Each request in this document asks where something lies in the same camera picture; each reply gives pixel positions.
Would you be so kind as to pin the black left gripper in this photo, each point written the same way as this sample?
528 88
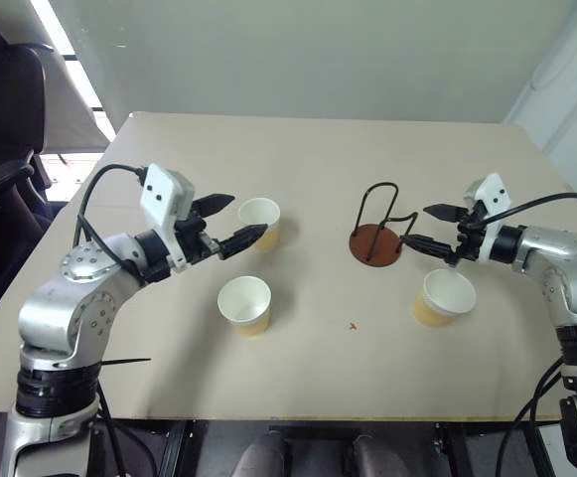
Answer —
196 243

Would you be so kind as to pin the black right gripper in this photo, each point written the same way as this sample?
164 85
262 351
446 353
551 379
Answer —
469 238

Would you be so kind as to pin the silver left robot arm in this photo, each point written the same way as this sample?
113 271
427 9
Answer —
49 308

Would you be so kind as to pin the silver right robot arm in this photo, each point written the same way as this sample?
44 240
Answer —
576 278

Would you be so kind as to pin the white and yellow paper cup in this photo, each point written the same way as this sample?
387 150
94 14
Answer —
449 293
243 298
260 211

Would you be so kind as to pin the black zip tie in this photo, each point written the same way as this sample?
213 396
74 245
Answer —
126 361

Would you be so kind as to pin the beige leaning panel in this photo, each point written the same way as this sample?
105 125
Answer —
69 99

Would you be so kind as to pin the black office chair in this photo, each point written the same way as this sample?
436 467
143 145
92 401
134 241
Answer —
0 99

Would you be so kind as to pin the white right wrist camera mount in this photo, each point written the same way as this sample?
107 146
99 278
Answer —
494 194

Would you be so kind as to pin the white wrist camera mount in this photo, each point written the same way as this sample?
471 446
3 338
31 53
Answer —
494 194
161 199

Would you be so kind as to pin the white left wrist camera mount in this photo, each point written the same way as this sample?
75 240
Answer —
161 199

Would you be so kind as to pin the black table frame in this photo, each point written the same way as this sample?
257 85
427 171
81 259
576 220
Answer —
313 428

